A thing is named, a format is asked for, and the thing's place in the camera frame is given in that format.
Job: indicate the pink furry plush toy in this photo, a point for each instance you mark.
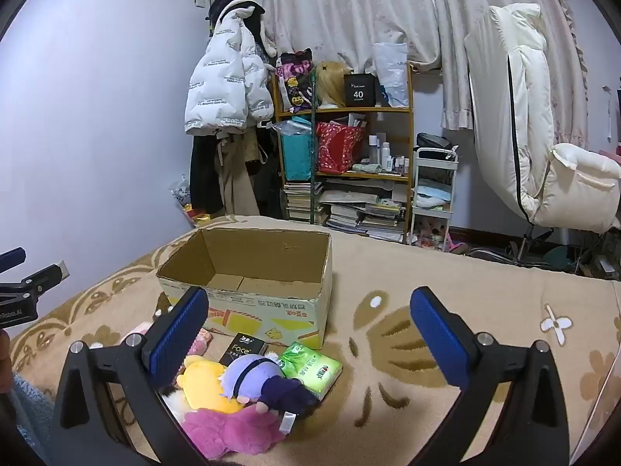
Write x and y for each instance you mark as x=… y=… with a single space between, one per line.
x=228 y=429

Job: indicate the pale floral curtain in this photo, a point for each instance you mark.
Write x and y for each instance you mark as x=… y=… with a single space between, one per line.
x=364 y=5

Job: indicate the wide pile of books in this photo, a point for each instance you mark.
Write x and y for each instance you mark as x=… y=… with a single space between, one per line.
x=368 y=213

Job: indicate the white padded recliner chair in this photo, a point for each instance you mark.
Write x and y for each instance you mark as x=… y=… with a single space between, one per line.
x=499 y=107

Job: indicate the beige floral blanket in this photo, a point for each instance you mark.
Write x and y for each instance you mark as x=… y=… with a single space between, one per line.
x=436 y=267

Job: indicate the dark hanging coat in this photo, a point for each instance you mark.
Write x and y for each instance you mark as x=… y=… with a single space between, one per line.
x=201 y=174

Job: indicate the beige hanging garment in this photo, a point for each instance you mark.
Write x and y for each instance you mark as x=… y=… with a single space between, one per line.
x=235 y=174

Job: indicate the white puffer jacket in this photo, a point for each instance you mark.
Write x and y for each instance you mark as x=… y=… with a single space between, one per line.
x=218 y=82

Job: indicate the group of cosmetic bottles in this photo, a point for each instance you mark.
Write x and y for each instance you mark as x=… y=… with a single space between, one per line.
x=385 y=153

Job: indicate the printed cardboard box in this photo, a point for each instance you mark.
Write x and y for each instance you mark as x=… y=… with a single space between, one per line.
x=271 y=310

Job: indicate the wooden shelf rack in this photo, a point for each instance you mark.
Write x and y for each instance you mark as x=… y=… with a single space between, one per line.
x=339 y=110

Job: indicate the white plastic bag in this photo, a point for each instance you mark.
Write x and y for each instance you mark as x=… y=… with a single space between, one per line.
x=390 y=73

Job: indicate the purple-haired plush doll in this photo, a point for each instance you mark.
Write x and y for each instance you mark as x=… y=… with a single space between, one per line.
x=254 y=374

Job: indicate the black box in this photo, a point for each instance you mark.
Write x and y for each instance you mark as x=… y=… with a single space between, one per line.
x=360 y=90

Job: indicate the narrow stack of books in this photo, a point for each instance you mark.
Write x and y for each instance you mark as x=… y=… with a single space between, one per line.
x=301 y=204

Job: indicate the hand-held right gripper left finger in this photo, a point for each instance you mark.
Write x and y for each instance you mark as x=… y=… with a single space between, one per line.
x=177 y=337

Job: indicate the teal bag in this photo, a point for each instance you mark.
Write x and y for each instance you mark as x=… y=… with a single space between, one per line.
x=297 y=155

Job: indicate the pile of bags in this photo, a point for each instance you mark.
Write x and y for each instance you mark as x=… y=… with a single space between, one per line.
x=189 y=204

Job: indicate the yellow plush toy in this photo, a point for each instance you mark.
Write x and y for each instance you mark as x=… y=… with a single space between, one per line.
x=203 y=381

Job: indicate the black tissue packet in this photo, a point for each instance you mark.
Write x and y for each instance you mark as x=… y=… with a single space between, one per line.
x=242 y=348

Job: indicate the red patterned bag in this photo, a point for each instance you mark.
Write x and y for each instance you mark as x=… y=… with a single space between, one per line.
x=337 y=148

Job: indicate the pink and black printed cushion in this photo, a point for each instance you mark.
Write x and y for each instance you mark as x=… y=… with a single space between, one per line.
x=293 y=80

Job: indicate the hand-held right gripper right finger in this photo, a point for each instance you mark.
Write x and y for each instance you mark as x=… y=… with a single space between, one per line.
x=439 y=337

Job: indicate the light pink plush toy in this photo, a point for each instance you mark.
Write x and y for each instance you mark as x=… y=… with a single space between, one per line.
x=200 y=344

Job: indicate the green pole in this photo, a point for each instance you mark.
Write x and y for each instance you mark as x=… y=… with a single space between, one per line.
x=314 y=155

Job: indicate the pink slipper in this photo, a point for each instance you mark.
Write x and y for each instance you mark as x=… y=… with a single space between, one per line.
x=458 y=247

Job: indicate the blonde wig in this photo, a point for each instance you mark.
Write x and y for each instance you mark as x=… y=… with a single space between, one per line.
x=332 y=82

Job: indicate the white trolley cart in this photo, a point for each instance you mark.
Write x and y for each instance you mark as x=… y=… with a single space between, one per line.
x=432 y=174

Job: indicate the black and white plush penguin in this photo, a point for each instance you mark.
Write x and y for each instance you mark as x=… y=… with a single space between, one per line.
x=172 y=400

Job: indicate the black hat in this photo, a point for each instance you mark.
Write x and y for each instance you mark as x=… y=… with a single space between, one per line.
x=233 y=0

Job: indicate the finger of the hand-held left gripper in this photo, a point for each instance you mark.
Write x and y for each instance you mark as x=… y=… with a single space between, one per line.
x=12 y=258
x=43 y=279

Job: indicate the person's blue jeans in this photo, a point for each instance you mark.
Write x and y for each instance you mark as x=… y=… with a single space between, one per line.
x=31 y=412

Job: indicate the green tissue packet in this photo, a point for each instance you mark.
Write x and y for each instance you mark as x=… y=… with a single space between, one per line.
x=310 y=368

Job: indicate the black bag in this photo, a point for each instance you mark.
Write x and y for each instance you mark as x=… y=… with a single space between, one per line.
x=434 y=141

